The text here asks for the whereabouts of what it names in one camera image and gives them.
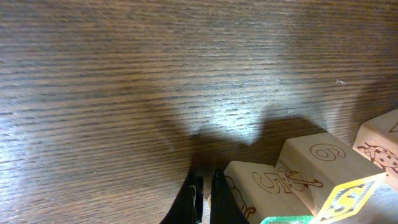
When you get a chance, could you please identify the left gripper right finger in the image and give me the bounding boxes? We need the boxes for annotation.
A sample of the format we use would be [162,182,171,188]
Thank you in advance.
[210,169,249,224]

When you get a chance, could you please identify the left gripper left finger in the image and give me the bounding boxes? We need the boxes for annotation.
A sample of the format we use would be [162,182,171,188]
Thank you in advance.
[160,170,203,224]

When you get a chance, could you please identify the green R letter block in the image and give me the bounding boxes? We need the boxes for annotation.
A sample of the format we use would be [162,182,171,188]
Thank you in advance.
[222,161,323,224]

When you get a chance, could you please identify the yellow S letter block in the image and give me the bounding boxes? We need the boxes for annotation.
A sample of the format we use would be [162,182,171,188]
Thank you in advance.
[275,133,386,223]

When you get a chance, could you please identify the blue S letter block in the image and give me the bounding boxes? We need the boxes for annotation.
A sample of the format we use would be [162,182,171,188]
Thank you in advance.
[352,108,398,192]

